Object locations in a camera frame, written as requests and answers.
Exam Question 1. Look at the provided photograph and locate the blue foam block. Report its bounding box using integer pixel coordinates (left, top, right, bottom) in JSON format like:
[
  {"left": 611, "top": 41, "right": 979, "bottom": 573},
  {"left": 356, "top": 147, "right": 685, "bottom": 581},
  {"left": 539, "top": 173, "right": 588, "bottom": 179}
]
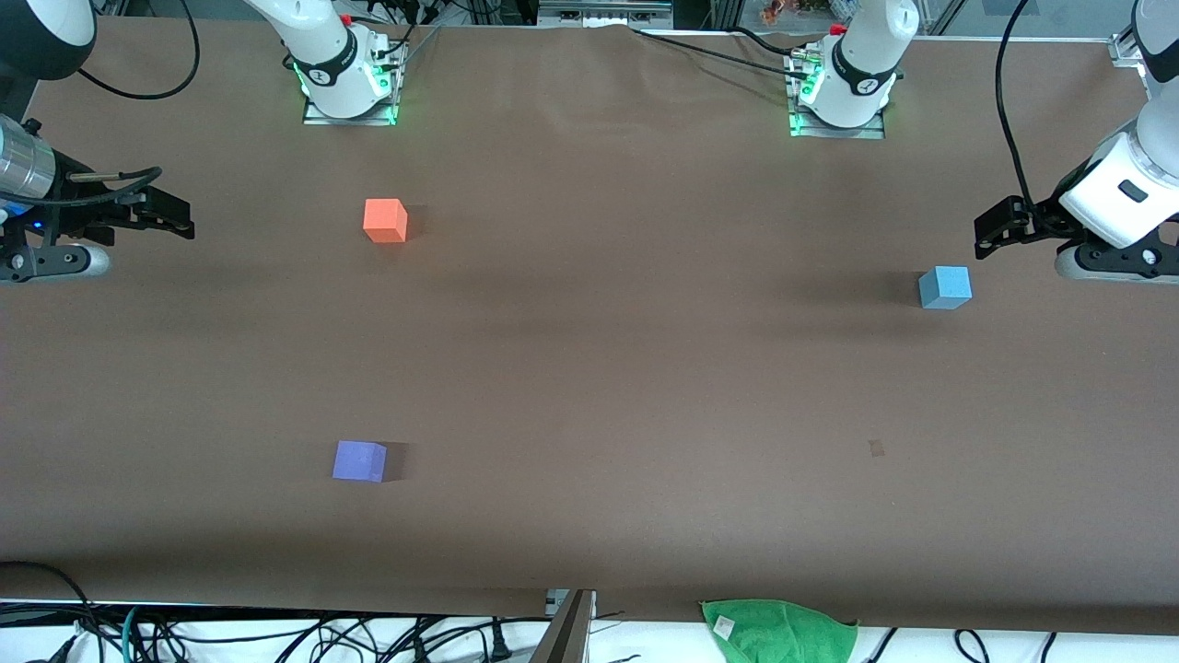
[{"left": 918, "top": 265, "right": 974, "bottom": 310}]

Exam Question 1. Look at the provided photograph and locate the orange foam block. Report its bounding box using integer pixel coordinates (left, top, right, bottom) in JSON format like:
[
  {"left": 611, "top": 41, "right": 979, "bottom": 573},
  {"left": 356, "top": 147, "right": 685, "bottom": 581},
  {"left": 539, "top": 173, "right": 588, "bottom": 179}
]
[{"left": 363, "top": 198, "right": 409, "bottom": 244}]

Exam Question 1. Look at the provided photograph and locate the purple foam block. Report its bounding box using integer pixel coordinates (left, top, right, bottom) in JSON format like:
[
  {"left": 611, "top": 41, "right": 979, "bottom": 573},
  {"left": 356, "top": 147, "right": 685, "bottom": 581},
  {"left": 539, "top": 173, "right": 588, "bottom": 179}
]
[{"left": 332, "top": 439, "right": 389, "bottom": 483}]

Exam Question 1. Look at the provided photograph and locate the brown table cover sheet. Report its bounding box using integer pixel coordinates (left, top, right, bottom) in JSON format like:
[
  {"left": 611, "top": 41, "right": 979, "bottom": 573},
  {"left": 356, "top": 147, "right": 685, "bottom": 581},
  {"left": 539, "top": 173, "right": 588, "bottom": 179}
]
[{"left": 0, "top": 17, "right": 1179, "bottom": 636}]

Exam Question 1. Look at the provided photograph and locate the green cloth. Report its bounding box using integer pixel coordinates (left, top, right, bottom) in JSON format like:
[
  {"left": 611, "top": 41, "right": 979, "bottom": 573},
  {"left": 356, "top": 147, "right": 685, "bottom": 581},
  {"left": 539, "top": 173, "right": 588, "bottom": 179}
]
[{"left": 700, "top": 599, "right": 859, "bottom": 663}]

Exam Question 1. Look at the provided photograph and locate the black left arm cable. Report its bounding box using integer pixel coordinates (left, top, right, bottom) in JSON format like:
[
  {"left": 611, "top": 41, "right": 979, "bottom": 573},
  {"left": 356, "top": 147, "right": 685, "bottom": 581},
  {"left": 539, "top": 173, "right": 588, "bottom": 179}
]
[{"left": 994, "top": 0, "right": 1060, "bottom": 217}]

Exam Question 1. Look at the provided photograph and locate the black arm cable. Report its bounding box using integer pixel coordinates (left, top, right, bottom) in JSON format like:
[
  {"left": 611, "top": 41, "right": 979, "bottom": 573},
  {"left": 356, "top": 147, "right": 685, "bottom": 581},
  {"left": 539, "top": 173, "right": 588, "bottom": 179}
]
[
  {"left": 994, "top": 0, "right": 1060, "bottom": 217},
  {"left": 64, "top": 0, "right": 202, "bottom": 208}
]

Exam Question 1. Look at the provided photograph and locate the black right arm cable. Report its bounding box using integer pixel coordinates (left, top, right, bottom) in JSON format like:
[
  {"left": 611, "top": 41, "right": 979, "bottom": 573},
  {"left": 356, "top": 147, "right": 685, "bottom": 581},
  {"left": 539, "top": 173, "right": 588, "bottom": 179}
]
[{"left": 64, "top": 0, "right": 202, "bottom": 208}]

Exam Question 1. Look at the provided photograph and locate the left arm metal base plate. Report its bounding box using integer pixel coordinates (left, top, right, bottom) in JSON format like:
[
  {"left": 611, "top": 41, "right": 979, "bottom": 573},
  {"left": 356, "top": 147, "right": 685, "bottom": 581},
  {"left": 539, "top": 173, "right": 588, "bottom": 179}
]
[{"left": 788, "top": 51, "right": 887, "bottom": 140}]

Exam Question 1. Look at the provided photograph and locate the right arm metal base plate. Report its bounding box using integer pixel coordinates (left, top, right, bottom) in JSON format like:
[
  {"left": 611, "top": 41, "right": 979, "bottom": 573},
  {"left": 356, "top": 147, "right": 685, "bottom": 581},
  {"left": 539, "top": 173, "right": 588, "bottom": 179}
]
[{"left": 302, "top": 41, "right": 400, "bottom": 126}]

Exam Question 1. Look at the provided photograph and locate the short black table cable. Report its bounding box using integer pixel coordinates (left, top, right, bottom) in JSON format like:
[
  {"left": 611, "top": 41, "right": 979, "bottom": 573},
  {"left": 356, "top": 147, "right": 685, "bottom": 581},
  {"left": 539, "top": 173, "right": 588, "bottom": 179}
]
[{"left": 728, "top": 26, "right": 804, "bottom": 58}]

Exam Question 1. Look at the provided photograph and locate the long black table cable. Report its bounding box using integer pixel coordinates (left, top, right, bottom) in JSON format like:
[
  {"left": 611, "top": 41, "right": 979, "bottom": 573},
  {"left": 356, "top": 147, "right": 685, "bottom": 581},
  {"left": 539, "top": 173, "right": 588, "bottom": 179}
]
[{"left": 630, "top": 28, "right": 813, "bottom": 82}]

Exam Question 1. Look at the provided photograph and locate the thick black looping cable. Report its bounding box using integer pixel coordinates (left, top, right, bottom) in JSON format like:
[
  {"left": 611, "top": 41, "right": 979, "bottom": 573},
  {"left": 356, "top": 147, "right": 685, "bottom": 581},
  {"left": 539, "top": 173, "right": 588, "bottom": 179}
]
[{"left": 0, "top": 560, "right": 98, "bottom": 663}]

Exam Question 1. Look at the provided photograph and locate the teal cable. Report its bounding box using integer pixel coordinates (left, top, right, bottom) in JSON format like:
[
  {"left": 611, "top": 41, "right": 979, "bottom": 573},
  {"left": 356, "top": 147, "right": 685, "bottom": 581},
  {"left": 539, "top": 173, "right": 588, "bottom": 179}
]
[{"left": 122, "top": 603, "right": 150, "bottom": 663}]

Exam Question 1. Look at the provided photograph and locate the silver metal rail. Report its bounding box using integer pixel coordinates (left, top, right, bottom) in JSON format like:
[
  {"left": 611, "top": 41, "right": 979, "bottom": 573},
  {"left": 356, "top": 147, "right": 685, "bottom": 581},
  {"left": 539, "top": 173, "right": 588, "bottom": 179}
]
[{"left": 538, "top": 0, "right": 674, "bottom": 29}]

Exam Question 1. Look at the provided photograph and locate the grey metal post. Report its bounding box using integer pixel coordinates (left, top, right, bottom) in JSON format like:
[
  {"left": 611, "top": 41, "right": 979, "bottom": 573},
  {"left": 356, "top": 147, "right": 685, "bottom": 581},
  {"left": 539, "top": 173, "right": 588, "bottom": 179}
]
[{"left": 530, "top": 589, "right": 596, "bottom": 663}]

